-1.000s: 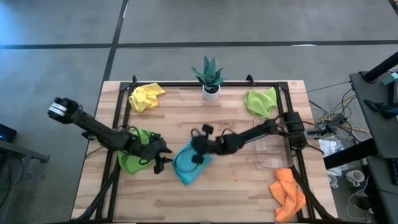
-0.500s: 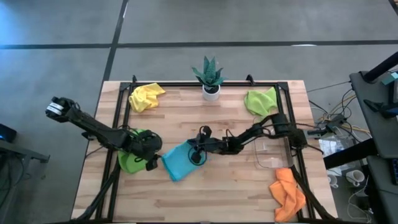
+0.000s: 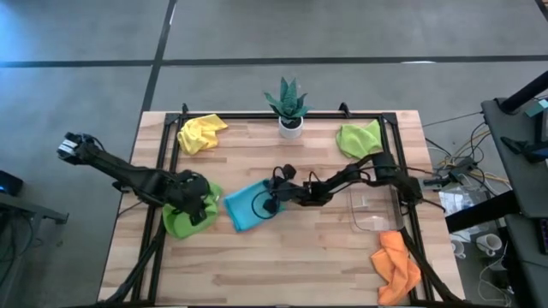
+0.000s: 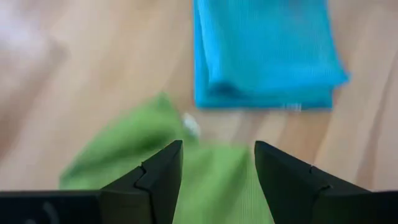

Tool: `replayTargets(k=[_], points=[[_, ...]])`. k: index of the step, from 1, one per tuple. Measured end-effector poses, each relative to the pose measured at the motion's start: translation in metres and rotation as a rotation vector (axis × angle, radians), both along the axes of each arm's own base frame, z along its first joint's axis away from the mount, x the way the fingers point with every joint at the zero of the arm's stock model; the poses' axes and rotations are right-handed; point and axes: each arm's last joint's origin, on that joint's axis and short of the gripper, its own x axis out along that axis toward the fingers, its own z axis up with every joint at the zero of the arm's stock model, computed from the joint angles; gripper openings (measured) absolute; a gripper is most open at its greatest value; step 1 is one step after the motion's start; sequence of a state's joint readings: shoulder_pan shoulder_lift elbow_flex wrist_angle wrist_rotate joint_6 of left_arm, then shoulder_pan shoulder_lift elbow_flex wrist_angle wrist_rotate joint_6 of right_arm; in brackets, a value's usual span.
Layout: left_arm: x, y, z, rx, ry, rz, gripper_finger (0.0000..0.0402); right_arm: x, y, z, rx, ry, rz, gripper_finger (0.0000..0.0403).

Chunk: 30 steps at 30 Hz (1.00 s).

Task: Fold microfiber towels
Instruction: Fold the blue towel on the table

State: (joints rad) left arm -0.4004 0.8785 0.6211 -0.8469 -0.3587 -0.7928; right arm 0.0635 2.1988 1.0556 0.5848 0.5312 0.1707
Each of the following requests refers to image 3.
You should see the green microfiber towel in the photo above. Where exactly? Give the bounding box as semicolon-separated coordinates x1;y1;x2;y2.
161;181;224;240

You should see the blue microfiber towel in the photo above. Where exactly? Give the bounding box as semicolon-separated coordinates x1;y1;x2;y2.
223;178;287;234

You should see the yellow microfiber towel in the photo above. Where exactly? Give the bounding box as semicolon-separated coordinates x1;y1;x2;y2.
176;113;229;157

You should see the lime microfiber towel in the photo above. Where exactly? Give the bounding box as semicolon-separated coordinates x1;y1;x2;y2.
335;119;384;161

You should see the orange microfiber towel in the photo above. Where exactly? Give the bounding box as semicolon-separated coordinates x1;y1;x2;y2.
369;230;423;307

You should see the white plant pot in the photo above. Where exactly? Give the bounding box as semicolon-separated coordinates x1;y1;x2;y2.
277;115;305;140

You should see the clear plastic bin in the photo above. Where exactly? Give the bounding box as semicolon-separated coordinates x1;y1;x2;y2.
348;183;406;234

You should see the green snake plant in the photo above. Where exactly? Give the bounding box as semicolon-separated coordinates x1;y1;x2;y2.
263;76;313;121

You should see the grey side desk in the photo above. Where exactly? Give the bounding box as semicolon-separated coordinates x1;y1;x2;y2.
0;192;69;226

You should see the clear plastic bag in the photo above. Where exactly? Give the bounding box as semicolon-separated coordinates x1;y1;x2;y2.
438;187;477;217

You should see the black power adapter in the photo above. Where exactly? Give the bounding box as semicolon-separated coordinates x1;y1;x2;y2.
444;156;479;176

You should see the white mug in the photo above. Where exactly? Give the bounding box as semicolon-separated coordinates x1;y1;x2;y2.
450;239;468;260
475;233;503;258

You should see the black box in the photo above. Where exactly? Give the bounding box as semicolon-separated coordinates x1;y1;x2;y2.
0;169;25;198

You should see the black floor beam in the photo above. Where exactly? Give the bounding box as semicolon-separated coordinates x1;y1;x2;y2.
444;190;526;234

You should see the dark grey desk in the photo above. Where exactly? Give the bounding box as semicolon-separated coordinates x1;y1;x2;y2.
481;97;548;219

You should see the black desk device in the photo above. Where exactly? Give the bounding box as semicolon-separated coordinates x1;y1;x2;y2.
500;135;548;164

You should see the black pole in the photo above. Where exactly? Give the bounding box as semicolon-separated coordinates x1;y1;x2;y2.
499;70;548;115

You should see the teal object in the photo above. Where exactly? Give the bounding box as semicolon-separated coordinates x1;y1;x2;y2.
525;98;548;119

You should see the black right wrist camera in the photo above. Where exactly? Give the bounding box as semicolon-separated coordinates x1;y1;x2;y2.
261;197;280;215

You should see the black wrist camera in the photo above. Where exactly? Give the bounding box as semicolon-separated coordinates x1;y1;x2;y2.
261;197;280;215
189;208;207;228

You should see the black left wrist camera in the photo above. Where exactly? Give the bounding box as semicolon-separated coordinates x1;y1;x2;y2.
189;208;207;228

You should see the black aluminium rig frame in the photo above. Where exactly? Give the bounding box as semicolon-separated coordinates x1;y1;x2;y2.
97;101;468;308

